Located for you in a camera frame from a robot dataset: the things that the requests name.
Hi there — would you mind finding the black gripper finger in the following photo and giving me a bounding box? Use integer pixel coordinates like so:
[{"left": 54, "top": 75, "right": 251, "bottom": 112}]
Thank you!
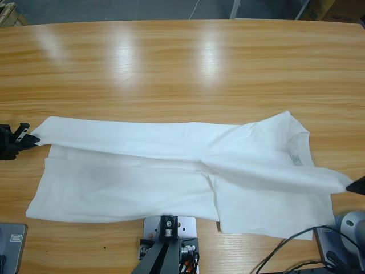
[{"left": 345, "top": 175, "right": 365, "bottom": 196}]

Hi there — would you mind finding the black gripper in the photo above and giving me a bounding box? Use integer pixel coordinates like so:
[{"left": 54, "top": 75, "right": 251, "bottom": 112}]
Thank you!
[{"left": 0, "top": 122, "right": 42, "bottom": 162}]

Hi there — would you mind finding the white t-shirt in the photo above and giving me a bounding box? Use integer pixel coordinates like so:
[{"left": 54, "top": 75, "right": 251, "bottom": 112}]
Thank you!
[{"left": 25, "top": 110, "right": 354, "bottom": 241}]

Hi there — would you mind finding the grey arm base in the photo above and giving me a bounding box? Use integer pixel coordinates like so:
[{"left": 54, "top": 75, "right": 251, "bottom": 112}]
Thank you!
[
  {"left": 0, "top": 222, "right": 29, "bottom": 274},
  {"left": 313, "top": 210, "right": 365, "bottom": 271}
]

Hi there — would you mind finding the wooden crate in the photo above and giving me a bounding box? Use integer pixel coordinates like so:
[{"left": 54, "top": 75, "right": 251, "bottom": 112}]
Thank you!
[{"left": 0, "top": 0, "right": 28, "bottom": 28}]

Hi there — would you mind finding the cardboard box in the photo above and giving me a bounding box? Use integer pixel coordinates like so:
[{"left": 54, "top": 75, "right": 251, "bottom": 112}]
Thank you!
[{"left": 302, "top": 0, "right": 365, "bottom": 23}]

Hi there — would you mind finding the orange clamp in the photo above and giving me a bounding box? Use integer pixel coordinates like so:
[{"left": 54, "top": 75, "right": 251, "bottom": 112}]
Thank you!
[{"left": 182, "top": 256, "right": 195, "bottom": 272}]

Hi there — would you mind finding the black base cable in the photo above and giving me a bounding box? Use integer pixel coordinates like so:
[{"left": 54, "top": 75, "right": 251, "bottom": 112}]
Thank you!
[{"left": 253, "top": 225, "right": 365, "bottom": 274}]

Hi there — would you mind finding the dark camera post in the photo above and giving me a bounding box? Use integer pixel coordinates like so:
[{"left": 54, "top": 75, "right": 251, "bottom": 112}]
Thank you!
[{"left": 129, "top": 216, "right": 180, "bottom": 274}]

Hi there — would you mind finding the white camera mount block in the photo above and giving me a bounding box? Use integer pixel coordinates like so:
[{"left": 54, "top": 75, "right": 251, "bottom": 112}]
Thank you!
[{"left": 138, "top": 216, "right": 200, "bottom": 274}]

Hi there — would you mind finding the black mount cable bundle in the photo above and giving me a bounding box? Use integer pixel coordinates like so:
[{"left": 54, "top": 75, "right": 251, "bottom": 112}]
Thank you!
[{"left": 178, "top": 251, "right": 202, "bottom": 274}]

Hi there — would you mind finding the white metal frame leg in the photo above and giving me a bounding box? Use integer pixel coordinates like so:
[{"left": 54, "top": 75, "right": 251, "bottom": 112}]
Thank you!
[
  {"left": 229, "top": 0, "right": 244, "bottom": 20},
  {"left": 295, "top": 0, "right": 311, "bottom": 21}
]

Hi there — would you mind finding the thin white floor cable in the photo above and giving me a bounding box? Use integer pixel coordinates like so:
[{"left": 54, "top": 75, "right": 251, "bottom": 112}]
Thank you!
[{"left": 189, "top": 0, "right": 202, "bottom": 20}]

